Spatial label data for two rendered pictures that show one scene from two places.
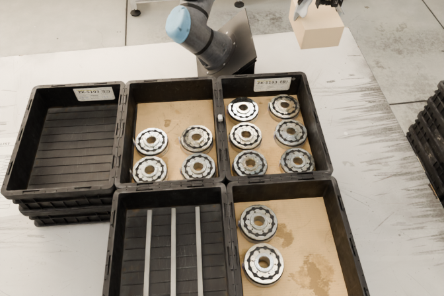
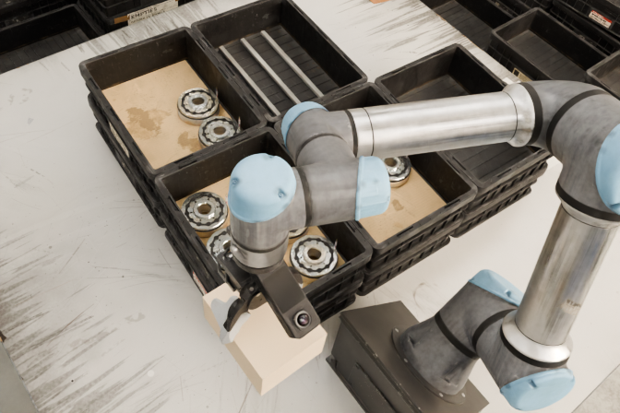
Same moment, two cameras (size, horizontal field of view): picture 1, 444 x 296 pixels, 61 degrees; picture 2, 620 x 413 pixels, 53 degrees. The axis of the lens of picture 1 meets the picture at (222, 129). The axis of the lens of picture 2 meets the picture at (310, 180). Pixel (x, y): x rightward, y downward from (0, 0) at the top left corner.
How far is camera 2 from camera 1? 142 cm
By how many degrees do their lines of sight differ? 69
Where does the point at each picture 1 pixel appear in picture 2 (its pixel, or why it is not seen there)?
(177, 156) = not seen: hidden behind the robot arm
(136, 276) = (304, 67)
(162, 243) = (302, 94)
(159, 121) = (408, 203)
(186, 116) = (382, 224)
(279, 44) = not seen: outside the picture
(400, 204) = (50, 288)
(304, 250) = (162, 136)
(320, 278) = (138, 121)
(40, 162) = not seen: hidden behind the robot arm
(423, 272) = (20, 217)
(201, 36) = (452, 302)
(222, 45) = (419, 340)
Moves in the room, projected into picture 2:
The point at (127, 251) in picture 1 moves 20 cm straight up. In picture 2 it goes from (327, 78) to (336, 19)
